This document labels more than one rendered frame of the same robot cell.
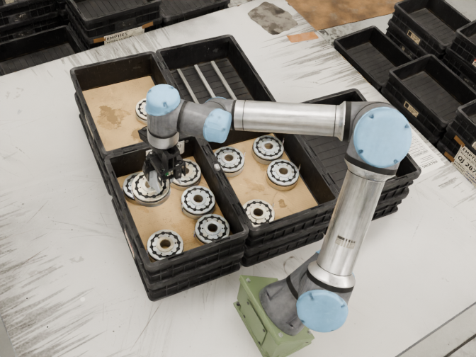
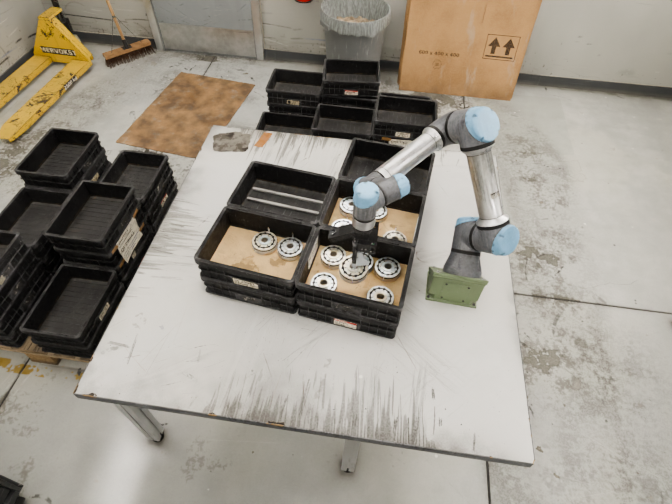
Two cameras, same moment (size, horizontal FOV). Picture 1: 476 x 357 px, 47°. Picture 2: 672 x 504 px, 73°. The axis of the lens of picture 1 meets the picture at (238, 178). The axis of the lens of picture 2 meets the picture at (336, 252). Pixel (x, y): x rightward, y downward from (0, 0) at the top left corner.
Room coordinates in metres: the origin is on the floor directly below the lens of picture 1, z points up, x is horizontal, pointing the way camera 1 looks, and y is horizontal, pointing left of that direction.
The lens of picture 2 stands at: (0.19, 0.95, 2.28)
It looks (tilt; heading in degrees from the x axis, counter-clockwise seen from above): 51 degrees down; 316
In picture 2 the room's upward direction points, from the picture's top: 2 degrees clockwise
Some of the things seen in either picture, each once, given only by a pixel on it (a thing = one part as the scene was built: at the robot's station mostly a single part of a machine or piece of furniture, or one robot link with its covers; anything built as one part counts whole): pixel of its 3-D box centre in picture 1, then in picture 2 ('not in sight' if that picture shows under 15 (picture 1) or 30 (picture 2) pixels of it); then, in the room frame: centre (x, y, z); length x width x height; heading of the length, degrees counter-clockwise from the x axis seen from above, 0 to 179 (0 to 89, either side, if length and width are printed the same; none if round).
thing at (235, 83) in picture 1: (214, 91); (283, 200); (1.38, 0.13, 0.87); 0.40 x 0.30 x 0.11; 32
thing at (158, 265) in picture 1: (174, 195); (356, 266); (0.88, 0.17, 0.92); 0.40 x 0.30 x 0.02; 32
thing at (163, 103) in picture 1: (163, 110); (366, 201); (0.85, 0.19, 1.30); 0.09 x 0.08 x 0.11; 82
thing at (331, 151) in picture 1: (345, 151); (386, 174); (1.20, -0.34, 0.87); 0.40 x 0.30 x 0.11; 32
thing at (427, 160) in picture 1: (397, 143); not in sight; (1.43, -0.57, 0.70); 0.33 x 0.23 x 0.01; 39
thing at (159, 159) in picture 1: (165, 156); (364, 236); (0.85, 0.19, 1.14); 0.09 x 0.08 x 0.12; 40
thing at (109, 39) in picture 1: (125, 43); (130, 238); (2.08, 0.66, 0.41); 0.31 x 0.02 x 0.16; 129
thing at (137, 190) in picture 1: (150, 185); (353, 267); (0.84, 0.23, 1.00); 0.10 x 0.10 x 0.01
